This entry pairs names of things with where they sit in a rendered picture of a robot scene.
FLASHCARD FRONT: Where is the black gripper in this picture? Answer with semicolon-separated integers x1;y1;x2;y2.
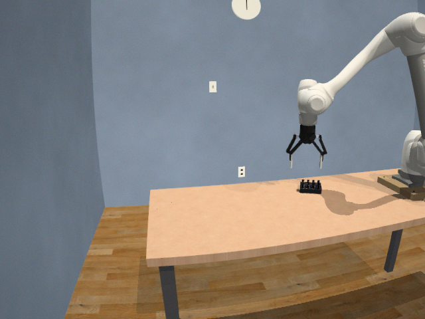
286;125;327;169

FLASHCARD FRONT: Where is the black knob box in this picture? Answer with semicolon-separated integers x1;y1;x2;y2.
299;179;321;194

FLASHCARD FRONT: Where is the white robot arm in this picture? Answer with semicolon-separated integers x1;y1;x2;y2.
297;12;425;188

